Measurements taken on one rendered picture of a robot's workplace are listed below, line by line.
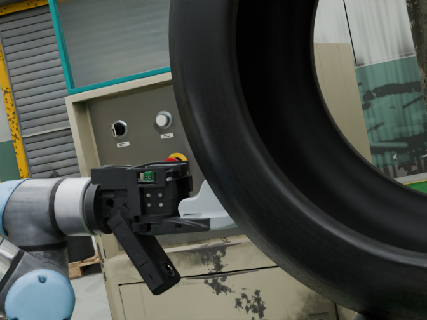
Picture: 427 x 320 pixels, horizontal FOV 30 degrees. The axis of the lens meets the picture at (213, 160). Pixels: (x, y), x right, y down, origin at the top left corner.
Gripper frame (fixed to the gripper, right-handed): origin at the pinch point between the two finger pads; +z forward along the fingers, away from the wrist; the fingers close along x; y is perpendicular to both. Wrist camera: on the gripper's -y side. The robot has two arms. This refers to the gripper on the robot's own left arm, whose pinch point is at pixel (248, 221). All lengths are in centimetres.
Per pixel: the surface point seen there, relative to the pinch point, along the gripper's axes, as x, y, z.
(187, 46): -12.2, 20.5, -0.3
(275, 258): -9.2, -2.2, 6.3
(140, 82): 61, 18, -45
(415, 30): 25.3, 21.2, 16.7
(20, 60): 781, 64, -601
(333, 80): 79, 15, -9
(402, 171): 879, -111, -136
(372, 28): 887, 63, -164
